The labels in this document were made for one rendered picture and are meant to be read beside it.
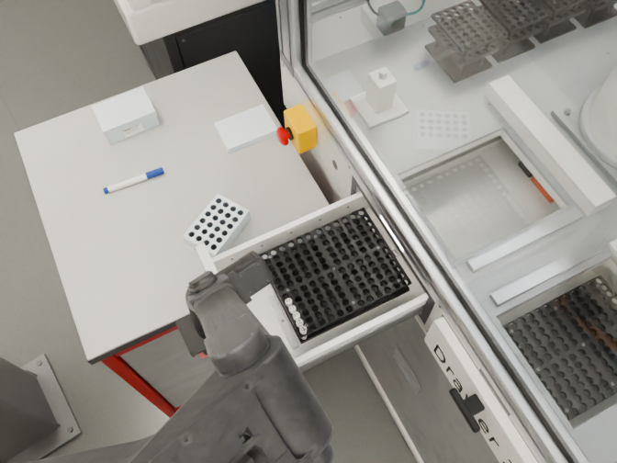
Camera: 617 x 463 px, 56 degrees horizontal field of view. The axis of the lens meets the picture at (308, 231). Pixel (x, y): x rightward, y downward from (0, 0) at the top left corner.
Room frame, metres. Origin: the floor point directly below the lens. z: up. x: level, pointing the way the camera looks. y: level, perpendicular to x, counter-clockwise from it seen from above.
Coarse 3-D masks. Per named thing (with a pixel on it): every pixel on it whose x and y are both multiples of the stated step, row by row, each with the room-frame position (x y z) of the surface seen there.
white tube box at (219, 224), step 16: (208, 208) 0.64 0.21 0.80; (224, 208) 0.63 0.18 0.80; (240, 208) 0.63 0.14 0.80; (192, 224) 0.60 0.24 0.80; (208, 224) 0.60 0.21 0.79; (224, 224) 0.59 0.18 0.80; (240, 224) 0.60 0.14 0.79; (192, 240) 0.56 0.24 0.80; (208, 240) 0.56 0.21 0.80; (224, 240) 0.56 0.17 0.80
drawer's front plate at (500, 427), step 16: (432, 336) 0.31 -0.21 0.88; (448, 336) 0.29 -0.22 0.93; (432, 352) 0.30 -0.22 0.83; (448, 352) 0.27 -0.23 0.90; (464, 352) 0.26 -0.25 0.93; (464, 368) 0.24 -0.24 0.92; (464, 384) 0.22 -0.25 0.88; (480, 384) 0.21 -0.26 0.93; (480, 400) 0.19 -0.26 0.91; (496, 400) 0.19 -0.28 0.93; (480, 416) 0.17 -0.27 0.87; (496, 416) 0.16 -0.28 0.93; (496, 432) 0.14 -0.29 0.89; (512, 432) 0.14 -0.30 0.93; (496, 448) 0.13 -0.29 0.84; (512, 448) 0.12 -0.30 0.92; (528, 448) 0.11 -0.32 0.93
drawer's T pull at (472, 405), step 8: (456, 392) 0.20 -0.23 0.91; (456, 400) 0.19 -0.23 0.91; (464, 400) 0.19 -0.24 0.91; (472, 400) 0.19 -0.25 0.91; (464, 408) 0.18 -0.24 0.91; (472, 408) 0.18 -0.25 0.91; (480, 408) 0.18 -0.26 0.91; (464, 416) 0.17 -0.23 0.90; (472, 416) 0.17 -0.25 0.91; (472, 424) 0.15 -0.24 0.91
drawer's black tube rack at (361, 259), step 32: (352, 224) 0.53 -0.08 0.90; (288, 256) 0.46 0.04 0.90; (320, 256) 0.46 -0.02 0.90; (352, 256) 0.46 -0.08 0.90; (384, 256) 0.46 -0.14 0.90; (288, 288) 0.40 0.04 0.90; (320, 288) 0.40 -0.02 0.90; (352, 288) 0.41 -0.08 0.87; (384, 288) 0.39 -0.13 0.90; (320, 320) 0.34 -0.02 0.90
